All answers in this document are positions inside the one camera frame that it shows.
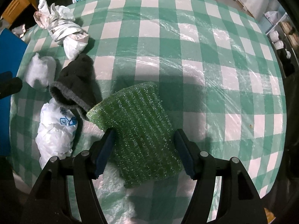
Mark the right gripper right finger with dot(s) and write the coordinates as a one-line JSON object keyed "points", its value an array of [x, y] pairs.
{"points": [[180, 142]]}

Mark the green glitter scrub cloth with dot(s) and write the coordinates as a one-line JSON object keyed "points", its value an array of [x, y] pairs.
{"points": [[144, 149]]}

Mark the white plastic bag bundle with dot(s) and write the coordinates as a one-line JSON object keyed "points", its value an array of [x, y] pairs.
{"points": [[56, 132]]}

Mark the dark grey sock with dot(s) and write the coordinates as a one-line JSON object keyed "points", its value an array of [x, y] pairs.
{"points": [[73, 88]]}

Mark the patterned plastic bag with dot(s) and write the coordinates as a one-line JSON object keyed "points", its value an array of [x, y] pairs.
{"points": [[60, 23]]}

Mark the metal shoe rack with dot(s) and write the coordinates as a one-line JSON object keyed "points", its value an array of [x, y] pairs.
{"points": [[283, 36]]}

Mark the green checkered tablecloth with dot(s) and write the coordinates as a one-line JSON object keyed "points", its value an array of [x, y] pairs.
{"points": [[218, 79]]}

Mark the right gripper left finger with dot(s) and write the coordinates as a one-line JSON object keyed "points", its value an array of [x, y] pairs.
{"points": [[102, 151]]}

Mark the blue cardboard shoebox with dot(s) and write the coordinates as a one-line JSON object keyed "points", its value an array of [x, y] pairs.
{"points": [[12, 51]]}

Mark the light blue sock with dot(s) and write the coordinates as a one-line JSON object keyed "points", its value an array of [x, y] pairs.
{"points": [[40, 72]]}

